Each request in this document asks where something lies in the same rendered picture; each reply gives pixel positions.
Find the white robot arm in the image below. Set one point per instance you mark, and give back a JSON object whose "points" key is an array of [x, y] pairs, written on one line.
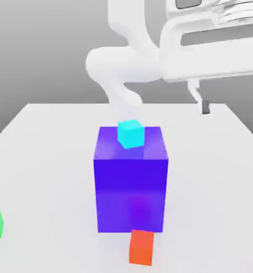
{"points": [[122, 64]]}

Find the small orange cube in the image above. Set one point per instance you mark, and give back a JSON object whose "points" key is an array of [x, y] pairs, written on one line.
{"points": [[141, 248]]}

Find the large blue-violet box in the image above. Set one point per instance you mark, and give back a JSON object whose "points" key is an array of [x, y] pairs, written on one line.
{"points": [[130, 192]]}

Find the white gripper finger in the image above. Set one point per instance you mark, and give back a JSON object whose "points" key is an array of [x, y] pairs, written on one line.
{"points": [[205, 106]]}

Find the small cyan cube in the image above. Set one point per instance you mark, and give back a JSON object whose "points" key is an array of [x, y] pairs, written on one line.
{"points": [[131, 134]]}

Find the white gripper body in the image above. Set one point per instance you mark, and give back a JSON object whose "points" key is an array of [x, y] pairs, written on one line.
{"points": [[213, 59]]}

